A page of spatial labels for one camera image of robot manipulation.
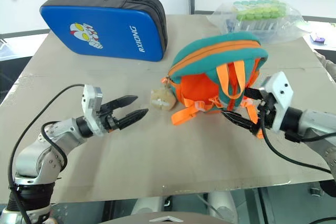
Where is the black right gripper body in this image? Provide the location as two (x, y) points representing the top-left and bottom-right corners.
(256, 89), (277, 137)

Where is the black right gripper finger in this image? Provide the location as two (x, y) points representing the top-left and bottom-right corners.
(221, 110), (260, 136)
(245, 87), (264, 102)

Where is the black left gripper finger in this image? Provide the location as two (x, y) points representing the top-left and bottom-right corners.
(116, 108), (149, 131)
(106, 94), (139, 110)

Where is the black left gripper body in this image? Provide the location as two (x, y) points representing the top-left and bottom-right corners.
(98, 102), (121, 133)

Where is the orange and teal backpack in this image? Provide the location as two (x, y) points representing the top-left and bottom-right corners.
(160, 31), (269, 141)

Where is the beige plush pendant toy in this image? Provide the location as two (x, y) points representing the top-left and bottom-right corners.
(149, 88), (177, 111)

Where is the clear plastic bag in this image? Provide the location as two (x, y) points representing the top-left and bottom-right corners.
(206, 0), (307, 44)

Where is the blue and black padded case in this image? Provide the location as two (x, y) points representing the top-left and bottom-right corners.
(39, 0), (169, 63)

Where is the rack of green capped tubes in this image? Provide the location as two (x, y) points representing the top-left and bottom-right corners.
(233, 0), (289, 31)

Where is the white robot leg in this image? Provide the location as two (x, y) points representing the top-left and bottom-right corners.
(208, 191), (239, 222)
(130, 196), (166, 216)

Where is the small purple object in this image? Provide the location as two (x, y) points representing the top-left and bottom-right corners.
(309, 31), (328, 43)

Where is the grey robot chest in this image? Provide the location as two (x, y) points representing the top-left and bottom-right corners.
(99, 210), (235, 224)

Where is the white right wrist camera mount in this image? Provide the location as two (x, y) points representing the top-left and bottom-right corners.
(261, 71), (294, 133)

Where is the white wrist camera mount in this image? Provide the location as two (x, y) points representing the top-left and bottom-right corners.
(80, 84), (105, 137)
(261, 71), (294, 133)

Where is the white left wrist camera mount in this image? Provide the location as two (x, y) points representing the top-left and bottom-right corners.
(80, 84), (105, 137)

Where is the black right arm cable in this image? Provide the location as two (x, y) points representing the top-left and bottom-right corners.
(258, 103), (336, 175)

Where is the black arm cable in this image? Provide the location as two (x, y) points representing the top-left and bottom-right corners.
(258, 103), (336, 175)
(7, 83), (86, 224)

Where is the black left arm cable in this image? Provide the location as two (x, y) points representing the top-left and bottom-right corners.
(7, 83), (86, 224)

